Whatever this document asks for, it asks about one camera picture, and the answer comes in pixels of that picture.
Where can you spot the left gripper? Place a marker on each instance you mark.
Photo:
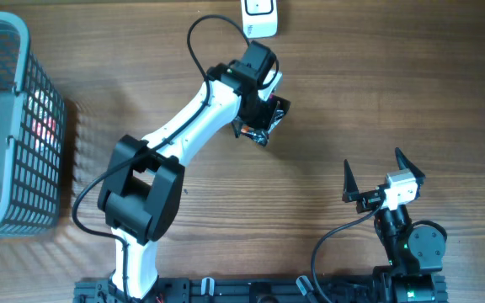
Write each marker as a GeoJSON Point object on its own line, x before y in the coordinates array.
{"type": "Point", "coordinates": [263, 120]}

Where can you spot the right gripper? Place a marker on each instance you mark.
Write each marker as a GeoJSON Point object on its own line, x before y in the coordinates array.
{"type": "Point", "coordinates": [367, 199]}

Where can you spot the black red snack wrapper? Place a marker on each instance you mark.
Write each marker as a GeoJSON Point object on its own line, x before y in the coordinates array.
{"type": "Point", "coordinates": [261, 137]}

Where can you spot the red white small carton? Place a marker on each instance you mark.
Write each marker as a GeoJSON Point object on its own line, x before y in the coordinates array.
{"type": "Point", "coordinates": [43, 123]}

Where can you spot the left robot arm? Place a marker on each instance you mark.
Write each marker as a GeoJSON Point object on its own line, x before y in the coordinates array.
{"type": "Point", "coordinates": [141, 191]}

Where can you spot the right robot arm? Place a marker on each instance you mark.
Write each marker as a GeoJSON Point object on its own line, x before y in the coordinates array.
{"type": "Point", "coordinates": [414, 249]}

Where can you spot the white barcode scanner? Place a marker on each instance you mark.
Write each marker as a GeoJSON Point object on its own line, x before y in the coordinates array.
{"type": "Point", "coordinates": [259, 18]}

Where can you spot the grey plastic mesh basket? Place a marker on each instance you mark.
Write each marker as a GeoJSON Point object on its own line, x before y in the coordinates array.
{"type": "Point", "coordinates": [29, 180]}

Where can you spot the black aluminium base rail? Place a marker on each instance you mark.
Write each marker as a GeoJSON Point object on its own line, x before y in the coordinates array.
{"type": "Point", "coordinates": [338, 289]}

